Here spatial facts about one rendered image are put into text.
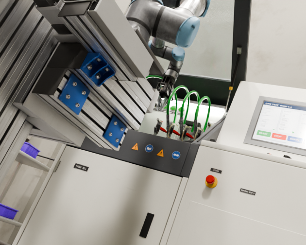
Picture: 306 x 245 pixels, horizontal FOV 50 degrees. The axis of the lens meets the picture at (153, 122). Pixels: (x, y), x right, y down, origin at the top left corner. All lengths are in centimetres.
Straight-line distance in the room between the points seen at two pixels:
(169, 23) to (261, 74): 288
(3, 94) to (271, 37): 369
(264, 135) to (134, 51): 103
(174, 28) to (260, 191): 71
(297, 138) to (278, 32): 273
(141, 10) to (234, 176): 75
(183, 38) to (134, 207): 74
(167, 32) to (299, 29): 325
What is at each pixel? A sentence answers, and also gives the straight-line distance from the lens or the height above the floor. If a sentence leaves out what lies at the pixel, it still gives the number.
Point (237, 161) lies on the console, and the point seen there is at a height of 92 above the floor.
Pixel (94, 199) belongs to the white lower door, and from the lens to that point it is 156.
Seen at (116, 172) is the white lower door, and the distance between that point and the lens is 156.
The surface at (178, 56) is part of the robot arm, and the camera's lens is 187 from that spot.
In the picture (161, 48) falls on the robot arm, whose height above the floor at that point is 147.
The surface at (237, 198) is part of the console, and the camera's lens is 138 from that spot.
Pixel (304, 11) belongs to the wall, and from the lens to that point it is 455.
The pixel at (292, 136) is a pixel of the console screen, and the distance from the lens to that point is 178.
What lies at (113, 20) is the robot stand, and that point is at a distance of 85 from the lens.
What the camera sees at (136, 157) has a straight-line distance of 155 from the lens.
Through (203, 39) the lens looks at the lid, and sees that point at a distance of 208.
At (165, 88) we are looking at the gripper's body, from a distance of 187.
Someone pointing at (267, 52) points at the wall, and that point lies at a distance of 419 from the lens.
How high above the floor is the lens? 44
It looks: 21 degrees up
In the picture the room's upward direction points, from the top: 22 degrees clockwise
